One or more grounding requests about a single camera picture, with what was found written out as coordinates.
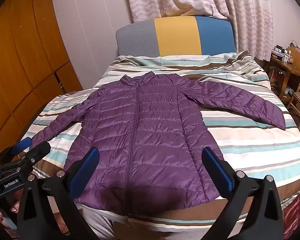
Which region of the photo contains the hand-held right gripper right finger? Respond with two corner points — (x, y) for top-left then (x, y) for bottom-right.
(201, 147), (283, 240)

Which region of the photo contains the grey yellow blue headboard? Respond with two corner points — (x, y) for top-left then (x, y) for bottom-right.
(116, 16), (235, 57)

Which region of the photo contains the striped duvet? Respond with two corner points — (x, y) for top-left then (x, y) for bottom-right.
(27, 50), (300, 240)

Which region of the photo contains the wooden side table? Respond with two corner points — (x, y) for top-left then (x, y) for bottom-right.
(269, 46), (300, 102)

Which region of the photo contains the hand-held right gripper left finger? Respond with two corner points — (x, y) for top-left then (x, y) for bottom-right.
(16, 147), (100, 240)

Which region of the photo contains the dark box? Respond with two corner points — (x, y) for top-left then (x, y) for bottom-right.
(271, 50), (287, 61)

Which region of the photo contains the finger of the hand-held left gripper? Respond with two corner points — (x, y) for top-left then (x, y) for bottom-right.
(19, 142), (51, 168)
(0, 137), (32, 167)

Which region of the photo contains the purple down jacket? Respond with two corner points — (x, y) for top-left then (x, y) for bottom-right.
(30, 71), (287, 215)

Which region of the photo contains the starfish print curtain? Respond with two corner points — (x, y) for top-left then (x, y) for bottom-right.
(124, 0), (275, 62)

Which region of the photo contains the wooden wardrobe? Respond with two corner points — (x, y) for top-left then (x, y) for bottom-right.
(0, 0), (83, 160)

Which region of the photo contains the person's left hand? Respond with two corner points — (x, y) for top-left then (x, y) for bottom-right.
(0, 191), (23, 221)

